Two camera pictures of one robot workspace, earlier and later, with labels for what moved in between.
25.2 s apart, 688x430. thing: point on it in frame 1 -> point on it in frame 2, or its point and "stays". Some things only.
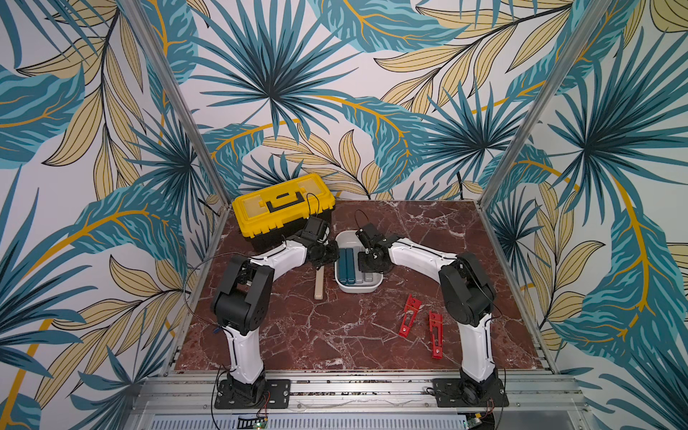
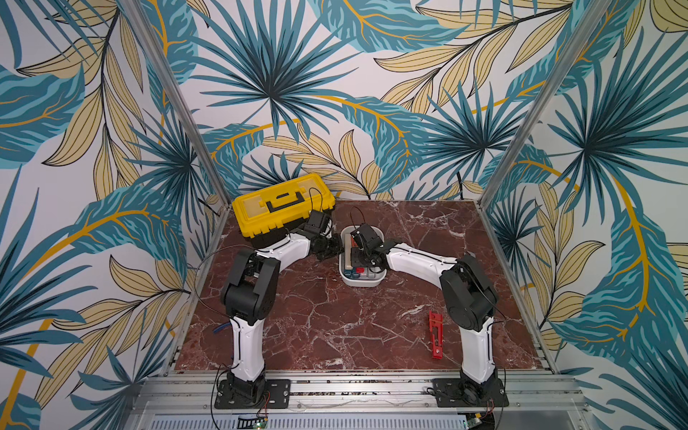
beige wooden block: [319, 283] -> [348, 251]
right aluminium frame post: [548, 100] stays
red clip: [436, 334] stays
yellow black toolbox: [278, 212] stays
